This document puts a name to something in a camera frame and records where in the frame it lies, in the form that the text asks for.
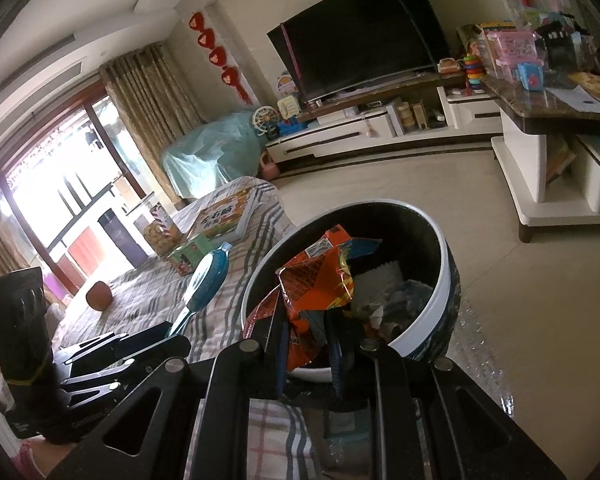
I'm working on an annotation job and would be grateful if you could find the blue white snack bag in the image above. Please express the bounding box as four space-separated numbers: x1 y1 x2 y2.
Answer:
339 237 381 272

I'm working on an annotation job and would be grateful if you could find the large orange snack box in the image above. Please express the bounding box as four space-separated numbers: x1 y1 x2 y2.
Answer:
187 186 257 247

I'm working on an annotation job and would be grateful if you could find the toy telephone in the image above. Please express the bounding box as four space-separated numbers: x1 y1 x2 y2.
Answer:
276 94 301 120

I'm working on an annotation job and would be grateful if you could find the teal covered armchair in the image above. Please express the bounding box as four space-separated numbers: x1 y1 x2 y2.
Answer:
160 110 266 200

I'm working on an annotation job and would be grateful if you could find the red apple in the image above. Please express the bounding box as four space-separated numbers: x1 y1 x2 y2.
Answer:
85 281 114 312

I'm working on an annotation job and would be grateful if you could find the plaid tablecloth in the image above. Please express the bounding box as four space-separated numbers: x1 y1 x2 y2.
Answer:
51 175 322 480

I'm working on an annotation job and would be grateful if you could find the pink toy box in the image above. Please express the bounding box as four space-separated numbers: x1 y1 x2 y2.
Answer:
486 29 544 82

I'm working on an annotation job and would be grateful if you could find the white paper sheet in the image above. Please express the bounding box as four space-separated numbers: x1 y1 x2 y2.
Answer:
547 86 600 114

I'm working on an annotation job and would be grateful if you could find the orange red snack bag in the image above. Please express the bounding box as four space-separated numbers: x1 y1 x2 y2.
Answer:
242 224 354 372

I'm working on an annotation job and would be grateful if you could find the green small box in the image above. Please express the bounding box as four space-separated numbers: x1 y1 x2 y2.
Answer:
166 233 212 276

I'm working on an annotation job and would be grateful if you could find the right beige curtain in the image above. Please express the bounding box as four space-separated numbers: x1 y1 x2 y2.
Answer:
98 42 204 207

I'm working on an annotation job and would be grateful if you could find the marble side table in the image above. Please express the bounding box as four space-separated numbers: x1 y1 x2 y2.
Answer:
483 76 600 243

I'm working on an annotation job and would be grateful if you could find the black television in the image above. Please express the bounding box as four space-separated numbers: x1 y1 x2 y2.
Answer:
268 0 451 101

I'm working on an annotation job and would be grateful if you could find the left red heart hanging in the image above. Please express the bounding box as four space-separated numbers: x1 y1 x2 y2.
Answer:
188 11 253 105

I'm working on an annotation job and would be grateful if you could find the purple thermos bottle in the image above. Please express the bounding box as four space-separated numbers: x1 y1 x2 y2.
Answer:
98 208 148 269

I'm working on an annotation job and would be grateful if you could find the white round trash bin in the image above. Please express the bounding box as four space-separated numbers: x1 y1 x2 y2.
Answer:
242 200 460 387

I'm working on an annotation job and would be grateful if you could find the rainbow stacking rings toy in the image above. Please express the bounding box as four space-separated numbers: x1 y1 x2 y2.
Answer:
463 54 486 92

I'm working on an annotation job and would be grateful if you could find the ferris wheel toy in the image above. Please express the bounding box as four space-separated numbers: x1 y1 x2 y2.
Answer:
251 105 280 140

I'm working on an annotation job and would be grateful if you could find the person's left hand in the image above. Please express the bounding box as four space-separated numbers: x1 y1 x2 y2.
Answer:
0 368 77 480

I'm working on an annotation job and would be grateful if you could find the white tv cabinet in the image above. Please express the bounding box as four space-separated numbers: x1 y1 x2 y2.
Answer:
266 73 503 164

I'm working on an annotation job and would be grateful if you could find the patterned paper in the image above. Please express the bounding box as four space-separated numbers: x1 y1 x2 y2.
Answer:
368 280 434 342

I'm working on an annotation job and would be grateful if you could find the clear cookie jar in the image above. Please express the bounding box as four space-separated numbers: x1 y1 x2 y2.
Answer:
142 203 184 257

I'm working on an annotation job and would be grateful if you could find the blue plastic packet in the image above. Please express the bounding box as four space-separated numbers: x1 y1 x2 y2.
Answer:
166 242 232 337

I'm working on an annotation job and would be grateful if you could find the white tissue box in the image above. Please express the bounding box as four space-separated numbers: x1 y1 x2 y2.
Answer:
351 261 403 318

